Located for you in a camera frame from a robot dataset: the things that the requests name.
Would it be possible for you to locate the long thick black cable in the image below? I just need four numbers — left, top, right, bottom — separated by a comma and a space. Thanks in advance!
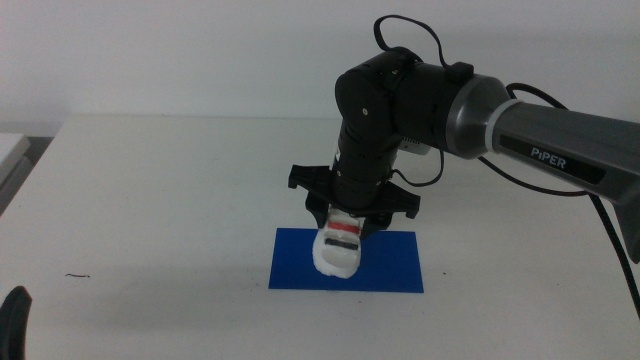
477, 82, 640, 321

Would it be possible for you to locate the short black cable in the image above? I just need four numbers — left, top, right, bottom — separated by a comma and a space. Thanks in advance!
389, 148, 446, 189

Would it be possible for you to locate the white grey wrist camera box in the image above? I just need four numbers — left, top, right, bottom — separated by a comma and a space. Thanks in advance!
399, 135, 434, 157

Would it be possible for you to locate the thin looped black cable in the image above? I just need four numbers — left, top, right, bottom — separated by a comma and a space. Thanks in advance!
373, 14, 476, 84

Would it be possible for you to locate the blue rectangular mat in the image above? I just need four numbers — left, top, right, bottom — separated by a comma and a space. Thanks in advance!
268, 227, 425, 294

